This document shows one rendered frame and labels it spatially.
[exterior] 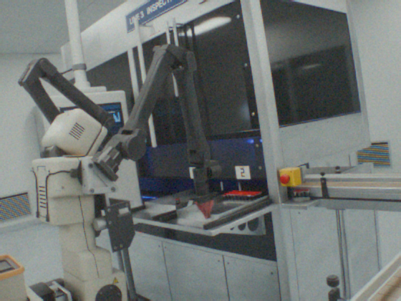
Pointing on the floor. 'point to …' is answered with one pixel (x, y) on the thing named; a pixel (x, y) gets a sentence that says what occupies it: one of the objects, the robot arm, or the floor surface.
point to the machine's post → (271, 147)
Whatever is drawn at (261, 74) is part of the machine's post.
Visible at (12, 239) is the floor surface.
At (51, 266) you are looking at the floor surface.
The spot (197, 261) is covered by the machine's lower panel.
